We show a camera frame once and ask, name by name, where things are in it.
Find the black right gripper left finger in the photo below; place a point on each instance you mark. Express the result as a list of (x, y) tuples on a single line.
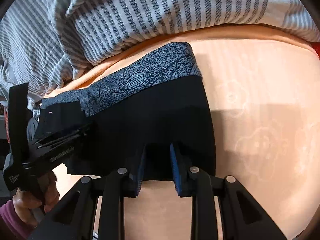
[(94, 208)]

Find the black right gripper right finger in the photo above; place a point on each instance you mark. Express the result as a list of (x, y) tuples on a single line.
[(221, 207)]

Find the black pants with patterned waistband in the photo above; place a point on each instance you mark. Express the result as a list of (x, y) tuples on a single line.
[(155, 106)]

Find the magenta sleeve forearm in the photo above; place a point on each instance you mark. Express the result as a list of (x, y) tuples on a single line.
[(9, 217)]

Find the person left hand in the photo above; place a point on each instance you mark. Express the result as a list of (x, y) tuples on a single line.
[(24, 201)]

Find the grey button shirt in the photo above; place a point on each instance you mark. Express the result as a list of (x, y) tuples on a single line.
[(32, 127)]

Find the grey white striped blanket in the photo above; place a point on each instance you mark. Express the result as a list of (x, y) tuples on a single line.
[(48, 43)]

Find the peach bed sheet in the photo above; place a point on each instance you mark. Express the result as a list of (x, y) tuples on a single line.
[(262, 86)]

